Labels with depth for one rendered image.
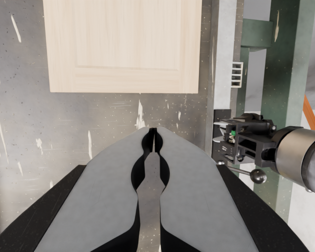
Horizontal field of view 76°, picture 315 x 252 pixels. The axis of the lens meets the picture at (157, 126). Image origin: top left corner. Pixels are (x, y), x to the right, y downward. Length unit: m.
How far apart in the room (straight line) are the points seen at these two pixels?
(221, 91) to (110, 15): 0.34
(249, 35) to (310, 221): 4.22
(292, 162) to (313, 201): 4.56
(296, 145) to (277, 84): 0.47
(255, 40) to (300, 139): 0.50
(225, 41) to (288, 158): 0.38
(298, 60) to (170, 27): 0.39
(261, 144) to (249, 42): 0.47
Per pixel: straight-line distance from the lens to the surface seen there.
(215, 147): 0.59
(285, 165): 0.31
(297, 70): 0.74
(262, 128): 0.39
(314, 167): 0.29
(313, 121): 4.01
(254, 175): 0.56
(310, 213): 4.75
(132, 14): 0.56
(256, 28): 0.76
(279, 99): 0.74
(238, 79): 0.64
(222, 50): 0.60
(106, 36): 0.54
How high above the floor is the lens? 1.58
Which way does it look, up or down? 21 degrees down
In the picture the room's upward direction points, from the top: 172 degrees clockwise
